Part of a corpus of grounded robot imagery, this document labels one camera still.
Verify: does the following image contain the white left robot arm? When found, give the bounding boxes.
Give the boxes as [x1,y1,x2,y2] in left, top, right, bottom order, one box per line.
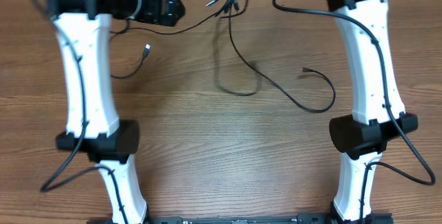
[46,0,186,223]

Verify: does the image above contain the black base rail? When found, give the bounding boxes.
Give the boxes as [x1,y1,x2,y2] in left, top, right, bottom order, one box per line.
[86,212,394,224]

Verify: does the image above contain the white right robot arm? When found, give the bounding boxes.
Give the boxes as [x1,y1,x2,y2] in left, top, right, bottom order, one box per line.
[327,0,418,223]

